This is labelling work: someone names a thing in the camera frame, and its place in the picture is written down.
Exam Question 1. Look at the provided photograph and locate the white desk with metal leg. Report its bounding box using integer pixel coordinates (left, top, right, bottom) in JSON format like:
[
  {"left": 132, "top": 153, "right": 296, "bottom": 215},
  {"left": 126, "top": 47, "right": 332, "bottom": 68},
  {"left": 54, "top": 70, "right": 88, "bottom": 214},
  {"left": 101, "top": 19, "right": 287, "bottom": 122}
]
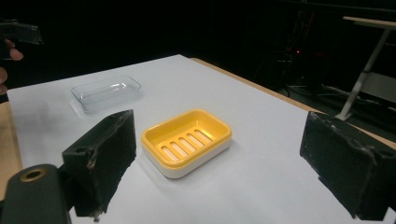
[{"left": 334, "top": 15, "right": 396, "bottom": 122}]

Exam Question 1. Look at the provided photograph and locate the dark equipment with red light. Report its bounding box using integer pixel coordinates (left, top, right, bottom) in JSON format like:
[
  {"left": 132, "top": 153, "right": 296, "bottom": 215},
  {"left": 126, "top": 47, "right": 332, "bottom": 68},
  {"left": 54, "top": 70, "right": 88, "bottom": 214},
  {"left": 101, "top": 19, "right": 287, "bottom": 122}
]
[{"left": 278, "top": 8, "right": 331, "bottom": 94}]

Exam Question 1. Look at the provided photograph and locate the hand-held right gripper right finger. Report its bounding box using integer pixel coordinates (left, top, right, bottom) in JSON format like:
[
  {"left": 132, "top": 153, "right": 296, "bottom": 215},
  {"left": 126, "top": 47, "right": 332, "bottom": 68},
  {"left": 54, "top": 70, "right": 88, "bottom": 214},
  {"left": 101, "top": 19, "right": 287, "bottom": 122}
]
[{"left": 299, "top": 110, "right": 396, "bottom": 222}]

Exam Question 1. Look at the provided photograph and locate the yellow and white soap dish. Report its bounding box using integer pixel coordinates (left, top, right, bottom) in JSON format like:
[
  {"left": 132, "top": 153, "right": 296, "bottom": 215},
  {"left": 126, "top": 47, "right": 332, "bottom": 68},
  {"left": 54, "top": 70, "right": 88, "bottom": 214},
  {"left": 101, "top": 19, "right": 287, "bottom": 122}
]
[{"left": 140, "top": 108, "right": 233, "bottom": 180}]

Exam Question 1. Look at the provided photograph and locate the clear plastic soap dish lid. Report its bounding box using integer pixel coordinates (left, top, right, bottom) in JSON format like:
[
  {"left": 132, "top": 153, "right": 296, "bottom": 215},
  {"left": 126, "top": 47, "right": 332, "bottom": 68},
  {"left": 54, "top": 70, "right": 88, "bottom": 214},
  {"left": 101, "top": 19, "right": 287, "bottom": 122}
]
[{"left": 70, "top": 74, "right": 145, "bottom": 116}]

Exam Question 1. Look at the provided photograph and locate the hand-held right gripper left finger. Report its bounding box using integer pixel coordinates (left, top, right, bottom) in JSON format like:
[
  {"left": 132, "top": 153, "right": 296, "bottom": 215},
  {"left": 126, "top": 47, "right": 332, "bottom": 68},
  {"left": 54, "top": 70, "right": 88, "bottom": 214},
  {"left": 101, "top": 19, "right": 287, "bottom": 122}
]
[{"left": 62, "top": 108, "right": 137, "bottom": 219}]

